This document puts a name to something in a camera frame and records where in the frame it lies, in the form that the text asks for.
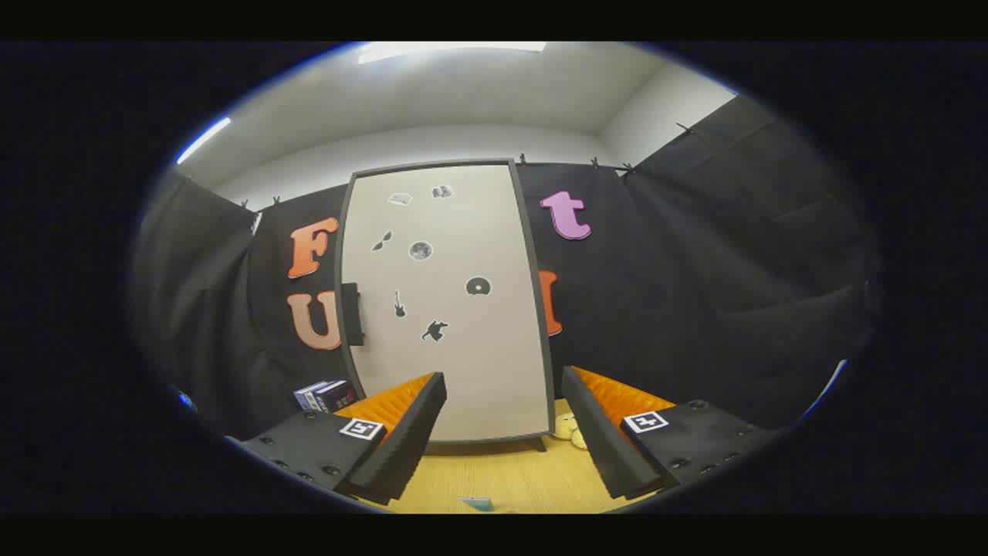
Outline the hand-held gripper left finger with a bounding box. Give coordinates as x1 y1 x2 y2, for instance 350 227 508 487
235 371 448 507

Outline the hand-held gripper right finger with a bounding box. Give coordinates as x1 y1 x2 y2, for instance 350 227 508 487
560 365 777 500

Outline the beige cabinet door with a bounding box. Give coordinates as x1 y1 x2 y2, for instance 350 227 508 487
343 164 550 442

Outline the black door handle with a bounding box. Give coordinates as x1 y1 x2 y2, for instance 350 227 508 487
340 283 364 346

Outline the dark grey cabinet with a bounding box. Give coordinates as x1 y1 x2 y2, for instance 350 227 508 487
337 158 558 453

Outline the dark blue book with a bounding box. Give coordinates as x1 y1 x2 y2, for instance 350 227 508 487
313 380 359 413

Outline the white and blue book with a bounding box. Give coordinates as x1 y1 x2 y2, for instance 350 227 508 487
293 381 333 411

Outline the black backdrop cloth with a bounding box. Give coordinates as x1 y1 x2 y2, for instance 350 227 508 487
131 93 885 441

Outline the row of black cloth clips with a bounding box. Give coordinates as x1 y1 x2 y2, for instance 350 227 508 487
239 120 695 211

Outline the long ceiling light strip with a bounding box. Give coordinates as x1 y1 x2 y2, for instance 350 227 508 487
176 116 232 164

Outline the rectangular ceiling light panel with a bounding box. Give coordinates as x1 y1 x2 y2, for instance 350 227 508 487
357 42 547 64

